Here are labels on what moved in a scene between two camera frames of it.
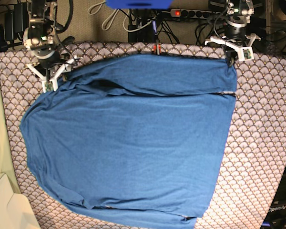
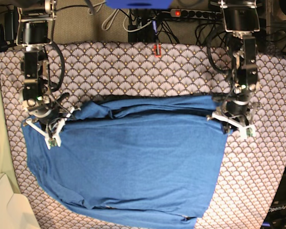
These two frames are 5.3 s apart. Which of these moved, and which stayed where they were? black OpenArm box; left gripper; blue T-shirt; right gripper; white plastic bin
Moved: left gripper; right gripper; blue T-shirt
Stayed: black OpenArm box; white plastic bin
